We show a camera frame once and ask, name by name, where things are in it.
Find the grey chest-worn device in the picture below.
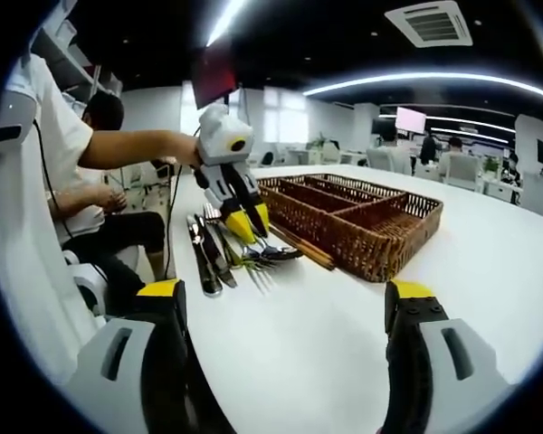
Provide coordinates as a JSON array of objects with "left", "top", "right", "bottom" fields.
[{"left": 0, "top": 85, "right": 33, "bottom": 142}]

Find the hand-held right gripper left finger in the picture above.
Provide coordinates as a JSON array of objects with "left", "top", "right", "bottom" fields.
[{"left": 65, "top": 278, "right": 194, "bottom": 434}]

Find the white ceiling light strip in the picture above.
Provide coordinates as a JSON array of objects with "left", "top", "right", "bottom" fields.
[
  {"left": 302, "top": 71, "right": 543, "bottom": 101},
  {"left": 205, "top": 0, "right": 250, "bottom": 47}
]

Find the white rounded object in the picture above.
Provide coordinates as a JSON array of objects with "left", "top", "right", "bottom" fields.
[{"left": 62, "top": 250, "right": 110, "bottom": 317}]

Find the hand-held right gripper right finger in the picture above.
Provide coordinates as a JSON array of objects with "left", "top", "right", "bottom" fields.
[{"left": 379, "top": 278, "right": 521, "bottom": 434}]

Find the grey metal shelving rack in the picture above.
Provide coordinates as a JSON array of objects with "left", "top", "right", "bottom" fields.
[{"left": 29, "top": 0, "right": 121, "bottom": 99}]

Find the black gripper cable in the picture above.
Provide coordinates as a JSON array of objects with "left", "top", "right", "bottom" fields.
[{"left": 162, "top": 126, "right": 201, "bottom": 282}]

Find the dark red screen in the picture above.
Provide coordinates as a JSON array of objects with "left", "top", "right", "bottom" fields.
[{"left": 189, "top": 38, "right": 242, "bottom": 109}]

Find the steel spoon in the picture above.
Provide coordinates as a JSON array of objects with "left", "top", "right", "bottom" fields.
[
  {"left": 248, "top": 237, "right": 281, "bottom": 262},
  {"left": 252, "top": 234, "right": 305, "bottom": 262}
]

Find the black device cable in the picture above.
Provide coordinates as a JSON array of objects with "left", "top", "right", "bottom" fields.
[{"left": 30, "top": 118, "right": 110, "bottom": 284}]

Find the pink display screen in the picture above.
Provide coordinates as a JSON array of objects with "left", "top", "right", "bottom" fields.
[{"left": 395, "top": 106, "right": 429, "bottom": 132}]

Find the brown wicker storage slots tray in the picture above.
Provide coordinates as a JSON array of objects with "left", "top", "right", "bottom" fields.
[{"left": 255, "top": 173, "right": 444, "bottom": 284}]

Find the white ceiling air vent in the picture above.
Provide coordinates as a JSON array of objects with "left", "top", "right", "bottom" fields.
[{"left": 384, "top": 0, "right": 475, "bottom": 49}]

